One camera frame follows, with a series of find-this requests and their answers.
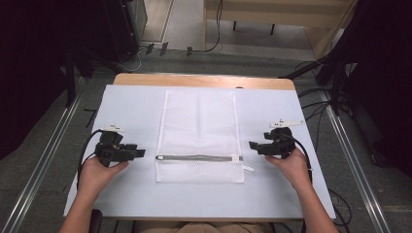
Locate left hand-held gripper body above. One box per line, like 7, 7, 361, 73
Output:
94, 124, 139, 168

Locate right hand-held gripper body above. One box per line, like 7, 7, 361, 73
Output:
257, 118, 306, 160

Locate person's left hand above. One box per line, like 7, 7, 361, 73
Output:
78, 156, 130, 197

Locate person's right hand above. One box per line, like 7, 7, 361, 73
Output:
264, 148, 313, 191

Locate white table mat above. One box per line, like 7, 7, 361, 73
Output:
63, 83, 337, 220

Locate white mesh laundry bag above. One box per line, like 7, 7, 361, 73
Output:
154, 88, 256, 184

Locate black chair part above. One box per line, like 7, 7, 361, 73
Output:
88, 209, 105, 233

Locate black metal stand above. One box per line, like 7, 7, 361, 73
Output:
63, 45, 98, 109
280, 54, 349, 117

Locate wooden table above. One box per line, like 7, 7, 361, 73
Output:
112, 72, 296, 92

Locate person's beige trousers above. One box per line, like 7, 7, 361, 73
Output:
133, 220, 276, 233

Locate dark curtain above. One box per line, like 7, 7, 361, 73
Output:
0, 0, 110, 161
336, 0, 412, 178

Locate black cabinet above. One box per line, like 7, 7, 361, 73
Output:
102, 0, 149, 64

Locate light wooden bench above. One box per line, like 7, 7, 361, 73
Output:
202, 0, 359, 60

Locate right hand-held gripper cable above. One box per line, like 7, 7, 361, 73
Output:
285, 133, 314, 186

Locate hand-held gripper cable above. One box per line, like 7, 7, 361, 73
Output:
76, 128, 105, 190
285, 133, 314, 186

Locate left hand-held gripper cable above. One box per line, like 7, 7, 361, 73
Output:
76, 128, 105, 190

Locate bundle of black floor cables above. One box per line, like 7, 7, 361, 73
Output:
296, 86, 333, 153

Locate metal floor rail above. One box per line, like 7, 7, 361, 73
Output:
320, 90, 394, 233
0, 91, 83, 233

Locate black floor cable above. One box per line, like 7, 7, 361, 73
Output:
190, 0, 225, 54

